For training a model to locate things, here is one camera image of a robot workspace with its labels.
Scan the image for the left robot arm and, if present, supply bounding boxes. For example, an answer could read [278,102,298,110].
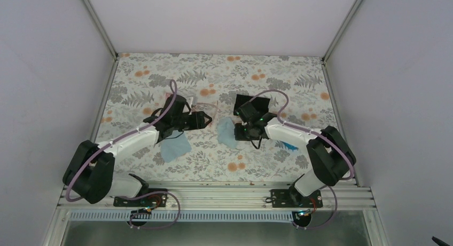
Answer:
[63,94,213,206]

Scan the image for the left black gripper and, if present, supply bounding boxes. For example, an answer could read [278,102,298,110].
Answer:
[173,112,212,131]

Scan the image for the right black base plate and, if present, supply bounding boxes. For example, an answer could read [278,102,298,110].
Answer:
[265,189,323,208]

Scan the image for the pink transparent sunglasses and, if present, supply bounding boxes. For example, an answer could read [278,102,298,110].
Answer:
[165,92,220,129]

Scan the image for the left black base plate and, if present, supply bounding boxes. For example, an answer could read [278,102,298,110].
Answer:
[113,188,168,209]

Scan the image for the light blue cleaning cloth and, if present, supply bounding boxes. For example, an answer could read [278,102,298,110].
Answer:
[217,117,237,149]

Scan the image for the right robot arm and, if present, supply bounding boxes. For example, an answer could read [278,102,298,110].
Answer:
[234,102,356,207]

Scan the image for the white slotted cable duct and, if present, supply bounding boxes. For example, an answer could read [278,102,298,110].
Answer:
[69,210,293,223]

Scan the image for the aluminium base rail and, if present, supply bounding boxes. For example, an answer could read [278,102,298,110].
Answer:
[55,182,377,222]

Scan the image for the floral table mat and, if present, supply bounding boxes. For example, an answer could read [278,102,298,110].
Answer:
[97,53,337,183]

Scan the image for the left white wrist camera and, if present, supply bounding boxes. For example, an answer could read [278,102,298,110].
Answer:
[184,97,195,113]

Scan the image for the black glasses pouch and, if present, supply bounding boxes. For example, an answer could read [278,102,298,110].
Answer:
[233,94,270,116]

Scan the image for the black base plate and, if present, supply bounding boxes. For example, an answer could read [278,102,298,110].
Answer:
[113,188,168,209]
[265,189,323,208]

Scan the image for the light blue cloth left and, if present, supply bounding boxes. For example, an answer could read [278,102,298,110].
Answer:
[160,131,192,163]

